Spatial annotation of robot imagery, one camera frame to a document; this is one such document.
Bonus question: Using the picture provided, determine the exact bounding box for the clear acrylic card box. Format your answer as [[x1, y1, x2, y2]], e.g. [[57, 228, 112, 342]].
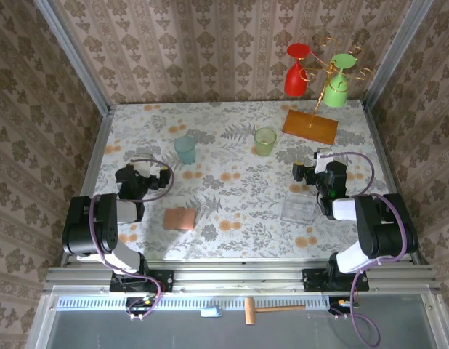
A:
[[280, 191, 317, 225]]

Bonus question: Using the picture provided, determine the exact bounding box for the blue plastic cup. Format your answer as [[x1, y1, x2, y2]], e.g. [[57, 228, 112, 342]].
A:
[[173, 135, 197, 165]]

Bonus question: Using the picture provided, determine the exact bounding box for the gold glass rack wooden base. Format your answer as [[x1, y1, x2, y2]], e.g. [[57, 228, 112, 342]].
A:
[[281, 36, 373, 146]]

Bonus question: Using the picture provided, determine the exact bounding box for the green plastic cup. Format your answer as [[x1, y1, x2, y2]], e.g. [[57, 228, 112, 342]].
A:
[[254, 127, 278, 158]]

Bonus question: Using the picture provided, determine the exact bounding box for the green wine glass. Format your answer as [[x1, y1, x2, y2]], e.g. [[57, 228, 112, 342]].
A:
[[322, 53, 356, 108]]

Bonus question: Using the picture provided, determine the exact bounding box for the red wine glass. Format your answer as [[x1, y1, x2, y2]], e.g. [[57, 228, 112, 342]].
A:
[[284, 42, 312, 97]]

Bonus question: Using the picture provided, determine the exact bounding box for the floral patterned table cover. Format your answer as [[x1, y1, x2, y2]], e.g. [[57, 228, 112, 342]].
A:
[[76, 100, 414, 262]]

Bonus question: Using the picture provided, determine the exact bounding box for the wooden mallet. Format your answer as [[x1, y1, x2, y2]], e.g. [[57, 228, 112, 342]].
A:
[[244, 297, 307, 326]]

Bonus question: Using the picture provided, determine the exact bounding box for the grey metal shelf panel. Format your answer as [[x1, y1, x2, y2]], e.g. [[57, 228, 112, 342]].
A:
[[26, 286, 447, 349]]

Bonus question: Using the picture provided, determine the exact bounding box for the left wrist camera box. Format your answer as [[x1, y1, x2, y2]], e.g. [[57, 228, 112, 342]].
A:
[[132, 156, 157, 178]]

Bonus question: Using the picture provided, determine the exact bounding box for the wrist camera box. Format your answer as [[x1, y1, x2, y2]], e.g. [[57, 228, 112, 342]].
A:
[[314, 147, 333, 172], [132, 156, 157, 178]]

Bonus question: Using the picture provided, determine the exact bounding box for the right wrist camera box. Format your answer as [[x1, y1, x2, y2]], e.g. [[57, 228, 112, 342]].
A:
[[314, 147, 333, 172]]

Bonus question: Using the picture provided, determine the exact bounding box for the aluminium side rail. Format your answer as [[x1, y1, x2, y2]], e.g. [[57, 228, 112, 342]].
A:
[[361, 100, 429, 266], [59, 105, 115, 268]]

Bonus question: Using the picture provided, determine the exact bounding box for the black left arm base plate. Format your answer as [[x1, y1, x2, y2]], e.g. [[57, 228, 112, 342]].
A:
[[110, 268, 174, 293]]

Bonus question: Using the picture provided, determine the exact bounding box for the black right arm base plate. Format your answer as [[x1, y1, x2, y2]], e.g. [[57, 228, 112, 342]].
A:
[[302, 268, 370, 293]]

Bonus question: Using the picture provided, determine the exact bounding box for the wide aluminium base rail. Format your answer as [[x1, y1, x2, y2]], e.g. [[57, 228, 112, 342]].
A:
[[42, 265, 442, 295]]

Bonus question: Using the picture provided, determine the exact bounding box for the black cable connector block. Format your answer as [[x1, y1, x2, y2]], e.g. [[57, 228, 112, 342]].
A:
[[328, 296, 358, 317], [125, 296, 161, 321]]

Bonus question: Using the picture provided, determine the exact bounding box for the white slotted cable duct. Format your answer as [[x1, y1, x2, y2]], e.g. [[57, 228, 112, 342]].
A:
[[56, 294, 333, 310]]

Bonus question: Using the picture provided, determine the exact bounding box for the aluminium frame post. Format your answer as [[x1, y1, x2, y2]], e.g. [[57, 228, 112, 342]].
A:
[[363, 0, 438, 108], [34, 0, 113, 116]]

